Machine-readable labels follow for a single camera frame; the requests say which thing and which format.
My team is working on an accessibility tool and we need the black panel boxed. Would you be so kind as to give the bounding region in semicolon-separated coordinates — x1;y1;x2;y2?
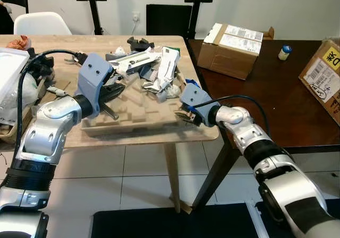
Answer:
146;4;193;37

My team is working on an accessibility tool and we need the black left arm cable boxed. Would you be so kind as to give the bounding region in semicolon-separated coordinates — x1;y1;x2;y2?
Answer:
15;49;89;155

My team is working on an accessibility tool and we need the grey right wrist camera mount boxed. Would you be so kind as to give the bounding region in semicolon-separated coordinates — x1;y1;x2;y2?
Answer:
179;84;222;126

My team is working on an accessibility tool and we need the black floor mat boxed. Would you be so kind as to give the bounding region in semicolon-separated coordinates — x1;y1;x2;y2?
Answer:
89;198;340;238

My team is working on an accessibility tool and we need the white floor bar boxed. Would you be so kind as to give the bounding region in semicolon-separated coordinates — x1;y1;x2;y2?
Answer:
243;198;267;238

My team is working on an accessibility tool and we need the small bottle with blue cap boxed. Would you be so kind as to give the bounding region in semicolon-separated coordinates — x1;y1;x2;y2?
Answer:
278;45;293;62

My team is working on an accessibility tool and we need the blue strap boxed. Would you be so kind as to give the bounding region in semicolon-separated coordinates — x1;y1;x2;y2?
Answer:
183;78;201;91

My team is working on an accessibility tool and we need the black plastic part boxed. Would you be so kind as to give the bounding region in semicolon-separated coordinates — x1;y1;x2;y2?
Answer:
126;36;156;52

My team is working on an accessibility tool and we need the white package with green print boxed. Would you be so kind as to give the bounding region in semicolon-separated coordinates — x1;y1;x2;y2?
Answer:
156;46;182;94

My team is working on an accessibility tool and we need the light wooden table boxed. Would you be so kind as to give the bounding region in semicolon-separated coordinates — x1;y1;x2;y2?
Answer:
0;35;220;214

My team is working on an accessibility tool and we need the large brown pulp tray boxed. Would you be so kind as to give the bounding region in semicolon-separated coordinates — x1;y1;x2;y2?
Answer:
80;49;195;138

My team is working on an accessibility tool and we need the clear plastic bag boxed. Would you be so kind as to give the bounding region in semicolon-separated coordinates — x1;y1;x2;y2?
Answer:
0;76;39;126

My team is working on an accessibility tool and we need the cardboard box with yellow label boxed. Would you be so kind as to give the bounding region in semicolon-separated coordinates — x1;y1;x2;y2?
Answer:
299;38;340;123

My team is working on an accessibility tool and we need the white chair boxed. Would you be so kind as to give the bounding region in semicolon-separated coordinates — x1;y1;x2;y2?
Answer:
13;12;73;36

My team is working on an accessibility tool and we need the cardboard box with white labels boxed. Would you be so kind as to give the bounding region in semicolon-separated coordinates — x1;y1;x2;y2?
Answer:
197;23;275;81

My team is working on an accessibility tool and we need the black stand pole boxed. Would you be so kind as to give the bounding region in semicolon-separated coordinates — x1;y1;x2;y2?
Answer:
184;0;214;40
76;0;113;36

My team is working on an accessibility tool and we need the dark brown wooden table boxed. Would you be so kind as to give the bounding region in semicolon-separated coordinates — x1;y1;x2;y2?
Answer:
186;38;340;210

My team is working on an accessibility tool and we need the white foam tray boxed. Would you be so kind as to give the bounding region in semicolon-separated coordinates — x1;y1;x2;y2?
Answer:
0;48;30;103

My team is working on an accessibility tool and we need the black bulky device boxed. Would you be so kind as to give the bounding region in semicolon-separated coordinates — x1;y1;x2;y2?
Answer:
24;49;55;86

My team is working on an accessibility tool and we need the orange crumpled trash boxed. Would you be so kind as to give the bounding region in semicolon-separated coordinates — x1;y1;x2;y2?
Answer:
14;35;32;50

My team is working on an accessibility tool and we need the small brown pulp tray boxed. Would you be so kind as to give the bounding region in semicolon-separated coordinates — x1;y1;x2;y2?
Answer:
0;118;19;144

